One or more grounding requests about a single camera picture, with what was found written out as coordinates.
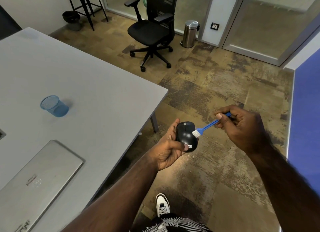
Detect person's left hand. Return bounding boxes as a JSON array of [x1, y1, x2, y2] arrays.
[[148, 118, 190, 172]]

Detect person's right hand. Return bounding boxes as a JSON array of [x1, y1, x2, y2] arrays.
[[214, 105, 270, 157]]

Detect black computer mouse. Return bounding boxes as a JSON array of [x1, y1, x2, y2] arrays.
[[176, 121, 199, 153]]

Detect blue cleaning brush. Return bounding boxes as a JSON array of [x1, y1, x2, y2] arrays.
[[192, 112, 232, 137]]

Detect person's right forearm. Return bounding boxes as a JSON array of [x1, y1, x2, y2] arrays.
[[246, 139, 320, 232]]

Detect person's left forearm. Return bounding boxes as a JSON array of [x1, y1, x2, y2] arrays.
[[61, 149, 160, 232]]

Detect grey table leg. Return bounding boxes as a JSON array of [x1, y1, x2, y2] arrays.
[[150, 112, 160, 133]]

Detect white sneaker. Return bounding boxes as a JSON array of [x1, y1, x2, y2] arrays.
[[155, 193, 171, 218]]

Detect black white patterned shorts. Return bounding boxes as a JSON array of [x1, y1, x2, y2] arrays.
[[140, 213, 213, 232]]

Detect steel pedal bin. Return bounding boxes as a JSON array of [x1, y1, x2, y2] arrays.
[[180, 20, 200, 48]]

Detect glass door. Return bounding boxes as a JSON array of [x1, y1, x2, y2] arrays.
[[222, 0, 320, 66]]

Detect black office chair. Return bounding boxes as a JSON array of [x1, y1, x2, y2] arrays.
[[124, 0, 180, 72]]

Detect blue mesh cup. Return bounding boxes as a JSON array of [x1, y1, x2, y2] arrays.
[[40, 95, 69, 118]]

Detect silver laptop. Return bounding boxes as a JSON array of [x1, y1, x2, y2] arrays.
[[0, 140, 84, 232]]

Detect black waste basket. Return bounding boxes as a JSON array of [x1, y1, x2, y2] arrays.
[[62, 11, 82, 31]]

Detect black metal stool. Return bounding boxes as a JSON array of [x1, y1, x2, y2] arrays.
[[65, 0, 109, 31]]

